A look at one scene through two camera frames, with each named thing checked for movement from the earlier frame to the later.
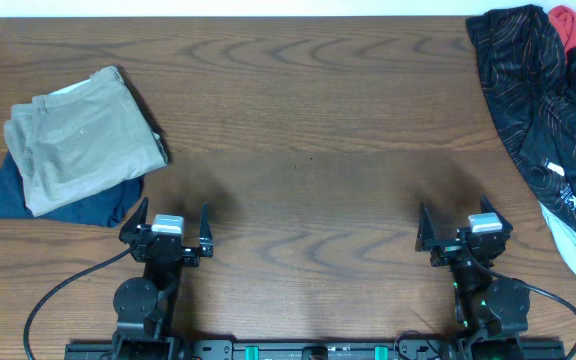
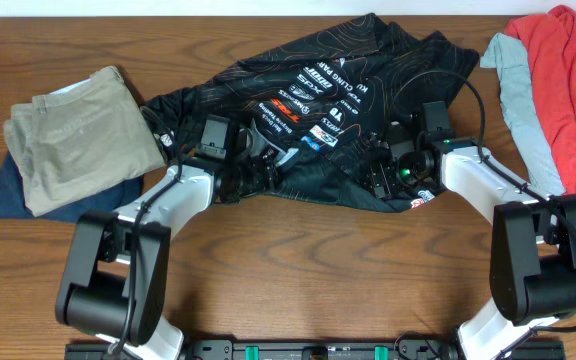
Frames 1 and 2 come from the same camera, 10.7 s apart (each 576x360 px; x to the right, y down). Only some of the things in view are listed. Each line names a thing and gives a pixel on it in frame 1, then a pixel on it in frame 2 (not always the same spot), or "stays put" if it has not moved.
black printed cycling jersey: [554, 105] -> [325, 103]
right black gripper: [466, 245] -> [380, 176]
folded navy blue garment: [105, 207] stays put
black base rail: [316, 350] stays put
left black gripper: [166, 248] -> [270, 170]
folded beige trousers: [81, 139] stays put
